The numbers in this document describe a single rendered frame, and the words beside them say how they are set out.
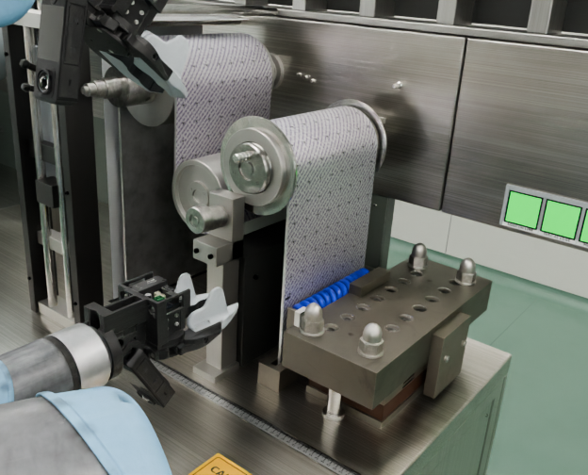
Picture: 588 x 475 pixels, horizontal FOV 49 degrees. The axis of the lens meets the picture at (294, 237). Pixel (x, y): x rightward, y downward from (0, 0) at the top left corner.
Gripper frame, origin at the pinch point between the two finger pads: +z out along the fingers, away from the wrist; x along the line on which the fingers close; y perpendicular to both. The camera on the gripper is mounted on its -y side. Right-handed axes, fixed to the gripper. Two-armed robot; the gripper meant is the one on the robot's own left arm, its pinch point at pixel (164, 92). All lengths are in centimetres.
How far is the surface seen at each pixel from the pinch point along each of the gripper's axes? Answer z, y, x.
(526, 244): 289, 96, 33
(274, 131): 17.6, 6.2, -3.1
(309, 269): 37.3, -6.8, -6.2
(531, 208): 50, 18, -31
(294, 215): 26.9, -2.0, -6.2
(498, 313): 276, 52, 29
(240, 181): 21.2, -1.2, 1.2
